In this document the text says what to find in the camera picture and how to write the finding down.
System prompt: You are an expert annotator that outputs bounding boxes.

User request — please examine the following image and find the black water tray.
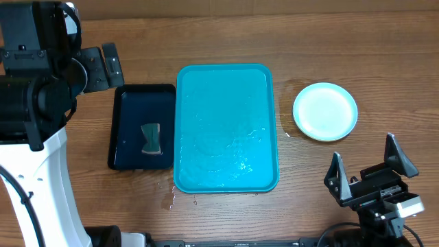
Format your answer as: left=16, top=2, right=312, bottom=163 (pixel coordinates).
left=108, top=84, right=176, bottom=170

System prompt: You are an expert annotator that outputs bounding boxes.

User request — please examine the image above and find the light blue plate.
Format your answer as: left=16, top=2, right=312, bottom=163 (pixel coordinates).
left=292, top=82, right=359, bottom=142

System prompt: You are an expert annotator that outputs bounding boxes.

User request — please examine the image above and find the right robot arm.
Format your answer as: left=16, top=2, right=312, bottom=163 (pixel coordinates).
left=324, top=132, right=425, bottom=246

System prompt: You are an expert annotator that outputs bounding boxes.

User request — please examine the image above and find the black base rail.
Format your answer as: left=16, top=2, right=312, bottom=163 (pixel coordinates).
left=84, top=225, right=336, bottom=247

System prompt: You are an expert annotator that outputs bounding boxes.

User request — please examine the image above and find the turquoise plastic tray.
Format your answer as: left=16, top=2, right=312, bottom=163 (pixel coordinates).
left=174, top=63, right=280, bottom=193

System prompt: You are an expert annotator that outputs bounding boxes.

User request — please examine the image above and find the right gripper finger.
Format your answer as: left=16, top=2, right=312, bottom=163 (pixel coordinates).
left=324, top=152, right=353, bottom=202
left=384, top=132, right=419, bottom=178

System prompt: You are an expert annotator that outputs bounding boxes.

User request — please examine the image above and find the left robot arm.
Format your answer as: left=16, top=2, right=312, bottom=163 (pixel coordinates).
left=1, top=1, right=124, bottom=246

